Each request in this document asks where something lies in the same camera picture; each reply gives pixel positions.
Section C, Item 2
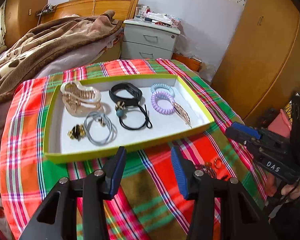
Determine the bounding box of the yellow-green cardboard tray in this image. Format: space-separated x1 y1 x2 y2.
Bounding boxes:
43 74 214 164

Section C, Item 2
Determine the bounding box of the purple spiral hair tie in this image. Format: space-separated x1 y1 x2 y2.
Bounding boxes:
150 90 176 116

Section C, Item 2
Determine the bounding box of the gold leaf hair clip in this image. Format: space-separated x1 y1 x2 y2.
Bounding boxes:
172 102 192 128

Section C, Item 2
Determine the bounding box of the light blue spiral hair tie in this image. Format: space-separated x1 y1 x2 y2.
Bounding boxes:
150 82 176 98

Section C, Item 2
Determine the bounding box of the wooden wardrobe door right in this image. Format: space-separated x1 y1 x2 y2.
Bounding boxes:
212 0 300 126

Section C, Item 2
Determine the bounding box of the white bedside drawer cabinet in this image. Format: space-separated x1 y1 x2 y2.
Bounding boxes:
121 19 180 60

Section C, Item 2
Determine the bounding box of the grey elastic hair tie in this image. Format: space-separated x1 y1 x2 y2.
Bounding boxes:
83 110 118 147

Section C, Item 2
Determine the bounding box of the plaid red green tablecloth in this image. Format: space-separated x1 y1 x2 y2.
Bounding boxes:
0 59 266 239

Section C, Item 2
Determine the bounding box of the wooden wardrobe near window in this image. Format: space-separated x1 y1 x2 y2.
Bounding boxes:
5 0 47 48

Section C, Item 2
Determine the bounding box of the brown patterned blanket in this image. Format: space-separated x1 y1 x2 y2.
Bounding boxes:
0 10 123 104

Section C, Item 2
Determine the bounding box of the pink box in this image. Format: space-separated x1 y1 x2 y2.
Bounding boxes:
268 109 292 138

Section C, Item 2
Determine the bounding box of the wooden headboard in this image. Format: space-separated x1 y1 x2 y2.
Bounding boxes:
40 0 139 23

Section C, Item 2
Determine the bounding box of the dark red bead bracelet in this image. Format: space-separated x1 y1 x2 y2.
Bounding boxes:
194 157 224 179

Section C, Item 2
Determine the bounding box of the clutter on nightstand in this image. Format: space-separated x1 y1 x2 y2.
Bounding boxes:
134 5 181 28

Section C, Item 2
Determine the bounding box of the black hair tie with bead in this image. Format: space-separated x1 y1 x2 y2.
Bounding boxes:
114 101 153 131

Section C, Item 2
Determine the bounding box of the person's right hand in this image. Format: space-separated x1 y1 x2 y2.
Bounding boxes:
281 183 300 201

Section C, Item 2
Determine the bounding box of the orange cardboard box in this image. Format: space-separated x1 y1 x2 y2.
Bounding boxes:
172 53 202 72

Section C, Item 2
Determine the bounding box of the black fitness band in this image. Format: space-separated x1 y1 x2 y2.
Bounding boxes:
109 82 143 107

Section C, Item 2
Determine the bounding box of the large pearl hair claw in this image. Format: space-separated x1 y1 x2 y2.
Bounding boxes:
60 81 102 117

